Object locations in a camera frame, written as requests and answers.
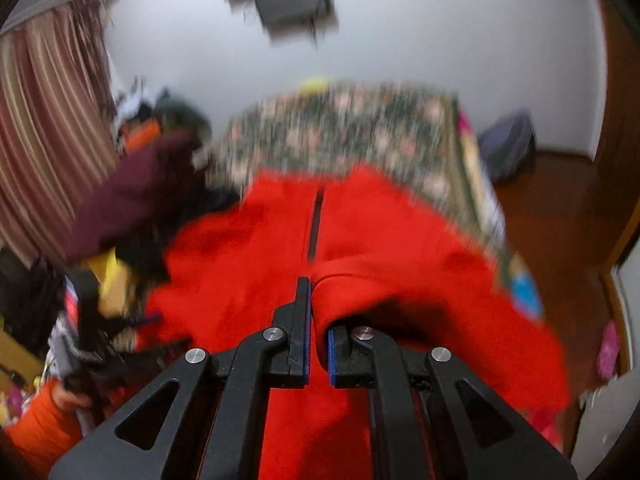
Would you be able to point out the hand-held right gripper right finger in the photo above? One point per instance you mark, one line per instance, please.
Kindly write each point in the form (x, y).
(332, 360)

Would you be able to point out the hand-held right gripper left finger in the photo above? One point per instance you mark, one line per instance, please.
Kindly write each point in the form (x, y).
(304, 340)

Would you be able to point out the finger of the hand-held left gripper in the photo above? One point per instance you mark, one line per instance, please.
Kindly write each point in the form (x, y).
(165, 349)

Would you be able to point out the red garment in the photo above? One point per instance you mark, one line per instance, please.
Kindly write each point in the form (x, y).
(400, 240)

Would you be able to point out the person's left forearm orange sleeve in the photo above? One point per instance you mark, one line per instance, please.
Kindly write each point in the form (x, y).
(42, 435)

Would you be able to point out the person's left hand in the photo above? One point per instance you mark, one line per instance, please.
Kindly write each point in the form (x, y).
(67, 399)

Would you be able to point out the yellow cloth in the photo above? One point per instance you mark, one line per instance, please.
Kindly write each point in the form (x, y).
(110, 280)

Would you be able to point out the wooden furniture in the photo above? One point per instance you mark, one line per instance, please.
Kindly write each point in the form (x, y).
(17, 360)

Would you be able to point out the maroon garment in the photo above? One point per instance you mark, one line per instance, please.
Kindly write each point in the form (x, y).
(135, 195)

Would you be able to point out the orange box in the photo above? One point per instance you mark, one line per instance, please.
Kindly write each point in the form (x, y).
(142, 137)

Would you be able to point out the floral blanket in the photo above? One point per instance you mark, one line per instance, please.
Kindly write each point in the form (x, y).
(345, 135)

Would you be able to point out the striped curtain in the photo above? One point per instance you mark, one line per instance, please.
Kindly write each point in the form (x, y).
(47, 125)

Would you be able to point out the colourful printed bed sheet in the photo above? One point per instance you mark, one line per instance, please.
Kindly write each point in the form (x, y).
(492, 210)

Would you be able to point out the teal cloth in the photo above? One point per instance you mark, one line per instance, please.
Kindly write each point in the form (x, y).
(180, 112)

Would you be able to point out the pink bag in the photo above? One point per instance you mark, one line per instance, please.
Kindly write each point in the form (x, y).
(607, 355)

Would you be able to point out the grey purple backpack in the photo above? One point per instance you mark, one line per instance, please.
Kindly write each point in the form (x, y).
(507, 142)

